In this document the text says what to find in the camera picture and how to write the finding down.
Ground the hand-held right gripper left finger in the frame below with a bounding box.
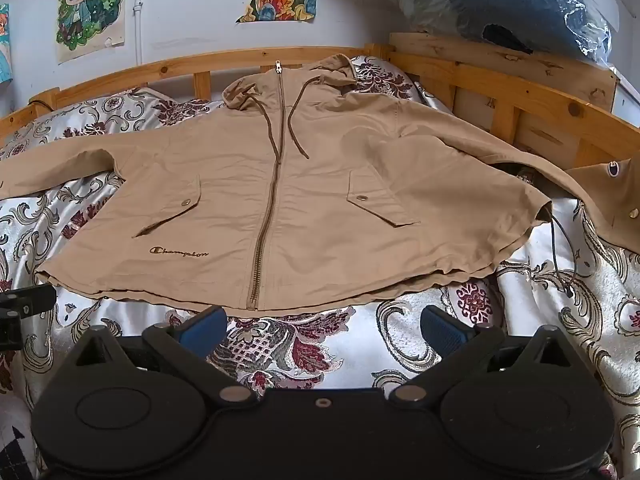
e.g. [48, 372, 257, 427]
[65, 305, 258, 409]

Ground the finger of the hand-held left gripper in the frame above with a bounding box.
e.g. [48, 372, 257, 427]
[0, 282, 57, 357]

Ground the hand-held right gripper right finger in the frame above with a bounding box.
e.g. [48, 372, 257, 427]
[390, 305, 581, 406]

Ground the tan hooded zip jacket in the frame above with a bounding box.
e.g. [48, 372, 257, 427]
[0, 54, 640, 318]

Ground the white floral satin blanket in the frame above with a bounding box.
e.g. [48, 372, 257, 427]
[0, 55, 640, 480]

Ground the orange-haired cartoon figure poster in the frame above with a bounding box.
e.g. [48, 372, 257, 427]
[0, 2, 13, 82]

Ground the blonde cartoon figure poster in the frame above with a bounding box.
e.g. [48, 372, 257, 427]
[54, 0, 127, 64]

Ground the clear bag of bedding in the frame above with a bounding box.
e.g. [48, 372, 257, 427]
[370, 0, 621, 68]

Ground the wooden bed frame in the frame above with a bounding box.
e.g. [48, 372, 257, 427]
[0, 32, 640, 171]

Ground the white wall conduit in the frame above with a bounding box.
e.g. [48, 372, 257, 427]
[133, 0, 147, 67]

